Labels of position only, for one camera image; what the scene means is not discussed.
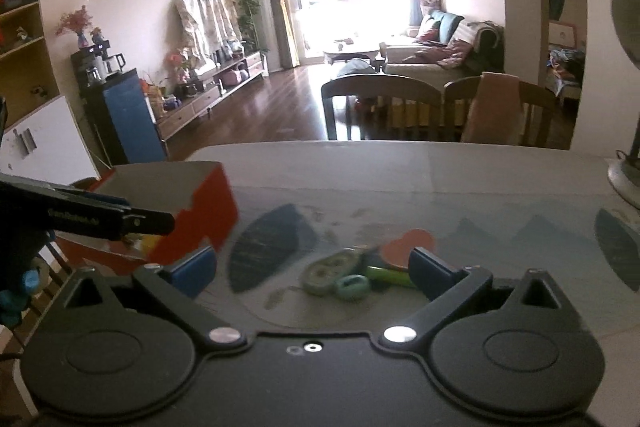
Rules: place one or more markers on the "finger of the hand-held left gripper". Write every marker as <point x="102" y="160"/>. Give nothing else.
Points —
<point x="107" y="198"/>
<point x="150" y="222"/>

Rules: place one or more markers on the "green potted plant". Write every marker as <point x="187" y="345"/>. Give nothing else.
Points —
<point x="249" y="7"/>

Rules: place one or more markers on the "brown wooden dining chair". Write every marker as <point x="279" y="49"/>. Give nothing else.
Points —
<point x="540" y="107"/>

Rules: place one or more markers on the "black and blue water dispenser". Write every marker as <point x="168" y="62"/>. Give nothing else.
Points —
<point x="132" y="117"/>

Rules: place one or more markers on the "red heart-shaped toy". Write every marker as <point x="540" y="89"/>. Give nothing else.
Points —
<point x="402" y="249"/>

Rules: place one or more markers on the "red cardboard box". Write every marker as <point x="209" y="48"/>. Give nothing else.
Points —
<point x="210" y="207"/>

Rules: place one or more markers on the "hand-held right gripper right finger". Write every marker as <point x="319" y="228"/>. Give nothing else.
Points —
<point x="432" y="272"/>

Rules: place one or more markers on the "small figurine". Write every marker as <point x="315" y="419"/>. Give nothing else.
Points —
<point x="97" y="35"/>

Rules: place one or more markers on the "oval coffee table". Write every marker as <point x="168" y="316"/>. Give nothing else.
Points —
<point x="350" y="49"/>

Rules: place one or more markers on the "green oval tape dispenser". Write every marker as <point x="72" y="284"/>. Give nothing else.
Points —
<point x="327" y="272"/>

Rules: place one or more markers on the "pink flowers in vase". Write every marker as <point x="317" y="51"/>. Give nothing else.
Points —
<point x="75" y="19"/>

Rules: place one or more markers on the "wooden shelf cabinet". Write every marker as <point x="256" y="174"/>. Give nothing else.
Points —
<point x="25" y="67"/>

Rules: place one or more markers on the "yellow item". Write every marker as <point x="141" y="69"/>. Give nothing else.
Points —
<point x="147" y="243"/>

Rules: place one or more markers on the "wooden TV cabinet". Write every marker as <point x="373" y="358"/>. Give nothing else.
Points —
<point x="205" y="104"/>

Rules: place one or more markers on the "red flower arrangement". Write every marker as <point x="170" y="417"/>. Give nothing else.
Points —
<point x="179" y="64"/>

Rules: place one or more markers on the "glass kettle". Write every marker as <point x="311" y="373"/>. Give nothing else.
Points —
<point x="112" y="63"/>

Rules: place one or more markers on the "wooden chair beside table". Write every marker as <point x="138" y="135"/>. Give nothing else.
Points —
<point x="50" y="267"/>

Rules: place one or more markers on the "pink cloth on chair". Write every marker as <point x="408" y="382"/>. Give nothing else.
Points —
<point x="492" y="112"/>

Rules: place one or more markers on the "dark wooden dining chair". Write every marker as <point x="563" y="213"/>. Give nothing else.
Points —
<point x="380" y="87"/>

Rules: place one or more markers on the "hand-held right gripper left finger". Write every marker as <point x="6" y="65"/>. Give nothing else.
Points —
<point x="192" y="269"/>

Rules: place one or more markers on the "standing electric fan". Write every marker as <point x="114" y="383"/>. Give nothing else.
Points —
<point x="627" y="27"/>

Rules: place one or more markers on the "white standing air conditioner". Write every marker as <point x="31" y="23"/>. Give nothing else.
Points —
<point x="261" y="17"/>

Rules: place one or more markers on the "grey window curtain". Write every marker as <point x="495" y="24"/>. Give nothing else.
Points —
<point x="277" y="7"/>

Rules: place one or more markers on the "green bar-shaped item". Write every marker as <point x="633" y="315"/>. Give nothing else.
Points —
<point x="387" y="277"/>

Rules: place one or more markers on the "light sofa with cushions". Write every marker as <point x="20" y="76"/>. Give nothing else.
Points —
<point x="430" y="52"/>

